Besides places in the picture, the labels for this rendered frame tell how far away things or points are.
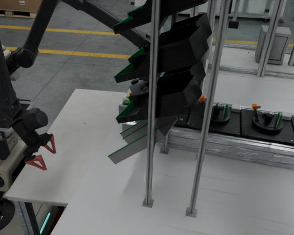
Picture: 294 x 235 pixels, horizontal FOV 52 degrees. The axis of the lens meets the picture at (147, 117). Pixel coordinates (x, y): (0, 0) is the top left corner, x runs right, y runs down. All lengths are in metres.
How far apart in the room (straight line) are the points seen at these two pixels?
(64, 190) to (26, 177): 0.19
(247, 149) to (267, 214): 0.31
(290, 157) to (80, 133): 1.00
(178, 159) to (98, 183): 0.39
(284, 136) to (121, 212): 0.82
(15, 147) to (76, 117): 0.34
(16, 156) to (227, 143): 1.02
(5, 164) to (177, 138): 0.82
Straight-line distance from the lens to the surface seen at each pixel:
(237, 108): 1.60
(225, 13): 0.78
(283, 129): 1.57
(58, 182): 1.34
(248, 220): 1.25
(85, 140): 1.53
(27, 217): 1.45
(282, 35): 2.47
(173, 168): 1.37
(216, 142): 1.43
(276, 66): 2.53
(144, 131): 1.19
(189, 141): 1.43
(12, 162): 1.60
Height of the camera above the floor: 1.80
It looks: 34 degrees down
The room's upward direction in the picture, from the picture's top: 2 degrees clockwise
